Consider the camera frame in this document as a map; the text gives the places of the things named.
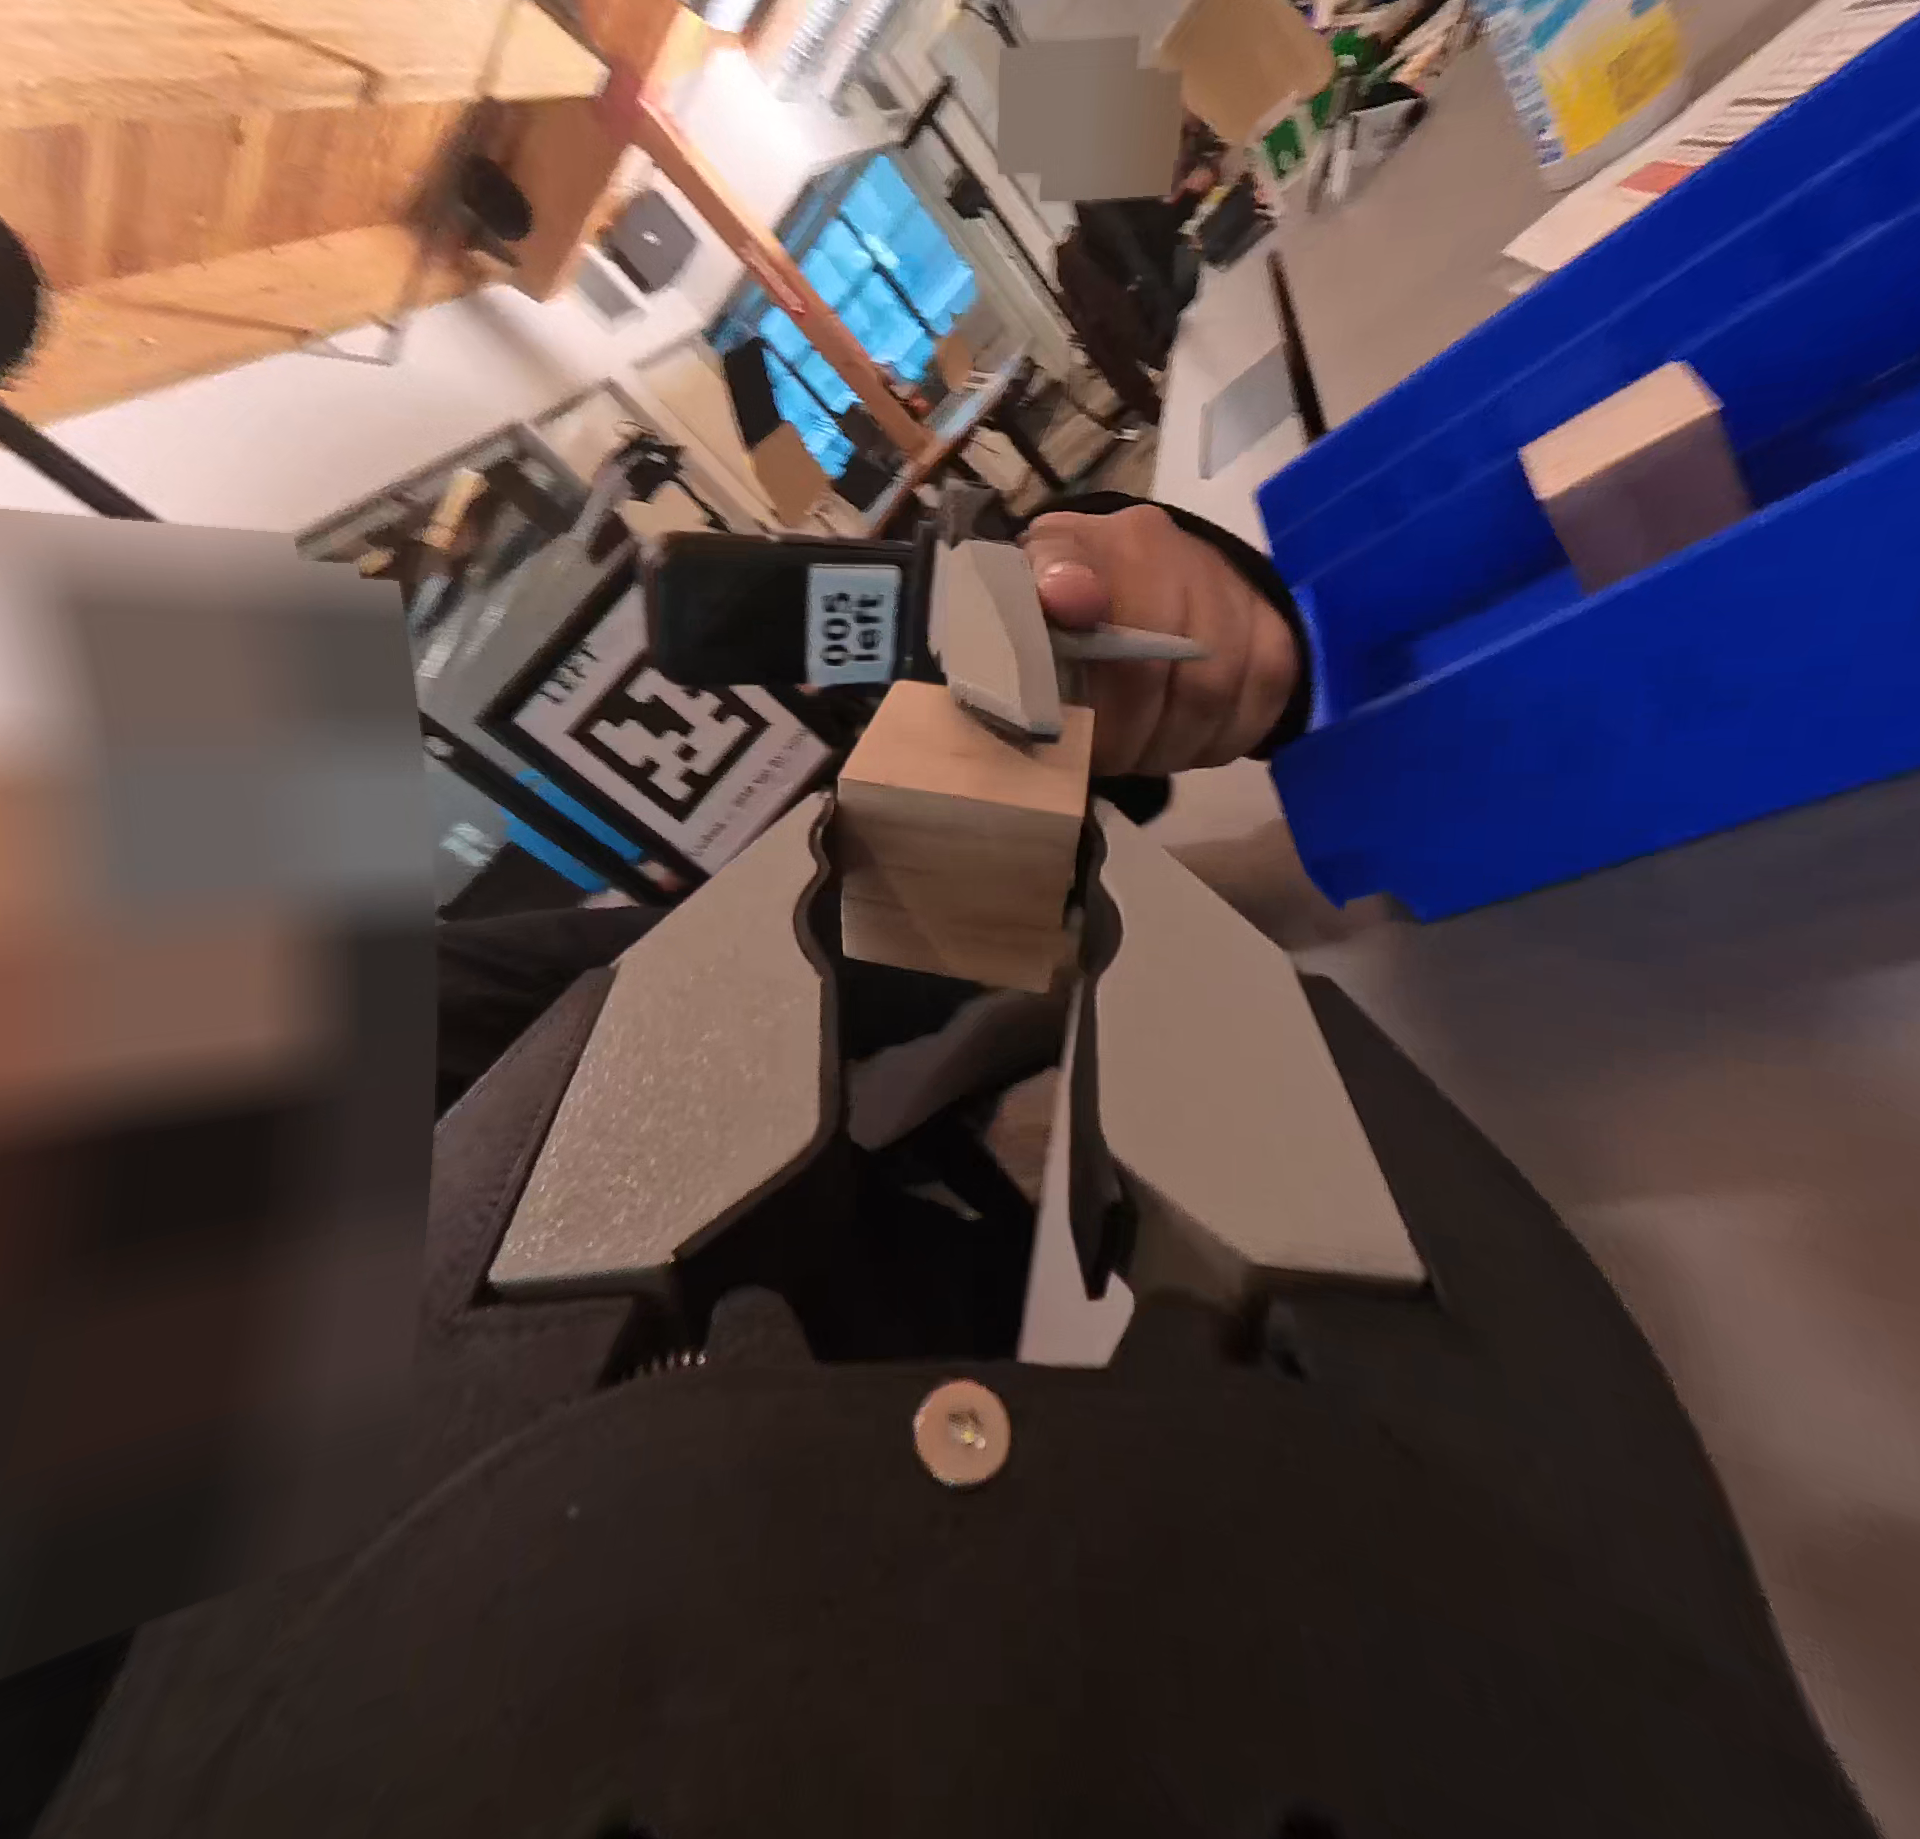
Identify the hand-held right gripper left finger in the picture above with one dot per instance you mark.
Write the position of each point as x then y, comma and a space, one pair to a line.
676, 1089

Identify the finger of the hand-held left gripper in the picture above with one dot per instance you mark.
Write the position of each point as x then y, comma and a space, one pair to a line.
997, 640

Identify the wipes canister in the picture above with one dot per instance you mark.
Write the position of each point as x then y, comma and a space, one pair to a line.
1590, 55

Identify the medium wooden cube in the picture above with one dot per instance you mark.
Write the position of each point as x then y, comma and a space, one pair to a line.
961, 849

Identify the blue lit window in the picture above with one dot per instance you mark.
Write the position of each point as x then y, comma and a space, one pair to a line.
870, 294

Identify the blue plastic bin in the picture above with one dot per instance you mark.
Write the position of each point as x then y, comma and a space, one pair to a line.
1576, 759

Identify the white paper sheet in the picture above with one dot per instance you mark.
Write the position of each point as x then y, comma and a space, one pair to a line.
1800, 69

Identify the large wooden cube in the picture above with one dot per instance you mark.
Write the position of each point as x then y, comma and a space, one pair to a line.
1635, 475

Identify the person's left hand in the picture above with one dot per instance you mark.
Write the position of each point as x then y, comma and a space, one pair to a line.
1185, 670

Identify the black ceiling speaker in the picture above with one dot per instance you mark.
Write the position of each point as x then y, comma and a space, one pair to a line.
651, 244

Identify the grey desk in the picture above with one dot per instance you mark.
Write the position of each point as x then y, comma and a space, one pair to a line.
1650, 1119

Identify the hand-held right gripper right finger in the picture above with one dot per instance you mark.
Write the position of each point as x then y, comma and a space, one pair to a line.
1246, 1104

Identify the dark grey desk pad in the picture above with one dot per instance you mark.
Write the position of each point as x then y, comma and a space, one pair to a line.
1246, 414

